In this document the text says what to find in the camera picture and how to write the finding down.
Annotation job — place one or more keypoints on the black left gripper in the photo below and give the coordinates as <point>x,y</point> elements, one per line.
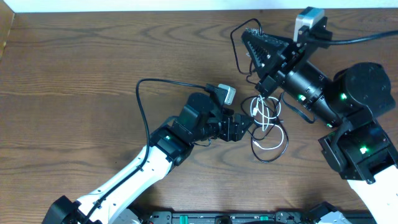
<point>228,127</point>

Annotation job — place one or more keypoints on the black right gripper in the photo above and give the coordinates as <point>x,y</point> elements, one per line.
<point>280,64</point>

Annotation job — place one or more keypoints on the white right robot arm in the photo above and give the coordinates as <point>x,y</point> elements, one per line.
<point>350,104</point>

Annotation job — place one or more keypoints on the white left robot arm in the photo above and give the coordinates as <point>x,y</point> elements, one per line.
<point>203,117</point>

